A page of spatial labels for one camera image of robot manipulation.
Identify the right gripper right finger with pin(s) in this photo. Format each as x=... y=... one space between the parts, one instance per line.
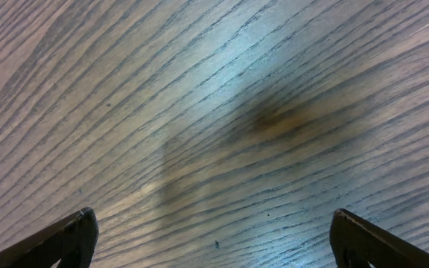
x=355 y=242

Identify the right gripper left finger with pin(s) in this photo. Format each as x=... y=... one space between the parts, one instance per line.
x=70 y=242

